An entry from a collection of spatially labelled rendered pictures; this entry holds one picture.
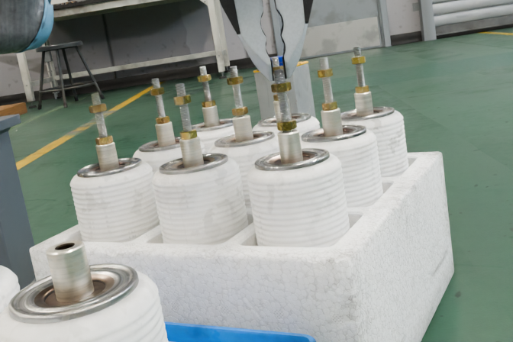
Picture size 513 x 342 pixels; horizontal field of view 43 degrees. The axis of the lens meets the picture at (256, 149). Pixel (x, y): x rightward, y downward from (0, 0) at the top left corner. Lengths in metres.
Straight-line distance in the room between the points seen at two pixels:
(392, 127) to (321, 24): 5.07
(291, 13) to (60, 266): 0.34
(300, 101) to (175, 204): 0.44
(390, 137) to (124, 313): 0.53
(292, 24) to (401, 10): 5.37
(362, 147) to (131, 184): 0.26
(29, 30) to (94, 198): 0.48
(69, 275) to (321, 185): 0.30
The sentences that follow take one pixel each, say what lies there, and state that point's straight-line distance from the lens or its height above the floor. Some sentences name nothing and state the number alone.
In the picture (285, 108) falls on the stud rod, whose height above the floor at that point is 0.30.
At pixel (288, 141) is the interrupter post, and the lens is 0.64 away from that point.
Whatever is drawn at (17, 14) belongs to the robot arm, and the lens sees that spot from 1.15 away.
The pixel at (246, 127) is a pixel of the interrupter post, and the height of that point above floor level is 0.27.
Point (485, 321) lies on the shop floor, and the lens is 0.86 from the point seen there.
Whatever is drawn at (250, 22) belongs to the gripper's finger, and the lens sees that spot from 0.63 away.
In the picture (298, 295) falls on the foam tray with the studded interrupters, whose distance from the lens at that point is 0.61.
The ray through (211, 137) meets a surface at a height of 0.24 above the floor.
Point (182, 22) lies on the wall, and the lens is 5.93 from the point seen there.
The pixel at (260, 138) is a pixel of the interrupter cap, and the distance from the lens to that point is 0.79.
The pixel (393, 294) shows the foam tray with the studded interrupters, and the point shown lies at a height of 0.10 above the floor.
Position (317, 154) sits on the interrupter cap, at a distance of 0.65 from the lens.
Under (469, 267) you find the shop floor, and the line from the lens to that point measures 1.01.
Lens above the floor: 0.39
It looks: 11 degrees down
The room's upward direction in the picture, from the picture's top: 9 degrees counter-clockwise
